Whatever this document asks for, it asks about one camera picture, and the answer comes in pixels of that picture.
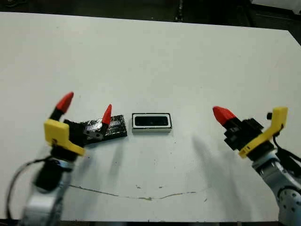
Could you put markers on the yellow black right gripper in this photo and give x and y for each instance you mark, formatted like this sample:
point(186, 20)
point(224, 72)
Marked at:
point(249, 134)

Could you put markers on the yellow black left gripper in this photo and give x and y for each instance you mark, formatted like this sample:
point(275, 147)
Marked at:
point(56, 131)

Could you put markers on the glossy black box lid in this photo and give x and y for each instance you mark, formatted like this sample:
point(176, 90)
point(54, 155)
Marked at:
point(117, 127)

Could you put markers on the black slim camera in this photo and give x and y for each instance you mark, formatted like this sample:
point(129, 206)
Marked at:
point(152, 121)

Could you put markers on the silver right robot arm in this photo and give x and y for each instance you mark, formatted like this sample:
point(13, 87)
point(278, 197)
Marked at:
point(282, 188)

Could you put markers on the black stand leg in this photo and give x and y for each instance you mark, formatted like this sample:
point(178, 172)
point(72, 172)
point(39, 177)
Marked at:
point(179, 10)

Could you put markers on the white lined camera box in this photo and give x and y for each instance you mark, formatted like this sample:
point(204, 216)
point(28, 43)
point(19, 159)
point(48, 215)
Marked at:
point(151, 131)

